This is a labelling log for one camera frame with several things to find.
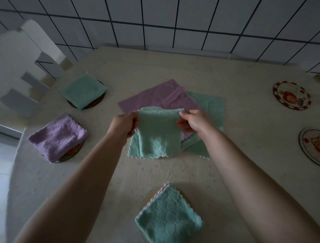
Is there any person's left hand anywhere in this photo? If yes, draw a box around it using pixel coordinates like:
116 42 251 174
106 111 140 141

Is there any person's right hand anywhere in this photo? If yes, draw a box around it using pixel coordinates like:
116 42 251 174
176 109 215 141

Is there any brown cartoon coaster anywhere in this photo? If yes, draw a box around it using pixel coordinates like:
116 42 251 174
67 80 107 110

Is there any have a nice day coaster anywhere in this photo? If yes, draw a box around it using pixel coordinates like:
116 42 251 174
55 139 85 164

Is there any cream strip cartoon coaster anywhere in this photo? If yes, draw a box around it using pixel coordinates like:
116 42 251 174
140 186 165 213

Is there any red rimmed small coaster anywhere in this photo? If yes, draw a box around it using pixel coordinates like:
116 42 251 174
272 80 312 111

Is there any white cartoon coaster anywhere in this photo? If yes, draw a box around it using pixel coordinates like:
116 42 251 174
299 128 320 166

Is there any person's right forearm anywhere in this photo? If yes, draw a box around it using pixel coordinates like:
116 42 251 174
200 129 320 243

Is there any person's left forearm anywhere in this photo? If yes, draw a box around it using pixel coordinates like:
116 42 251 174
14 133 128 243

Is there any cream speckled tablecloth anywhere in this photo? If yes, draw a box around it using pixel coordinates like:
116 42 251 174
6 46 320 243

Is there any white cabinet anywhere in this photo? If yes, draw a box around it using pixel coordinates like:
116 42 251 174
0 124 23 148

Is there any white slatted chair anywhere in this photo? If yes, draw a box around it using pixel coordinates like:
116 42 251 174
0 19 74 118

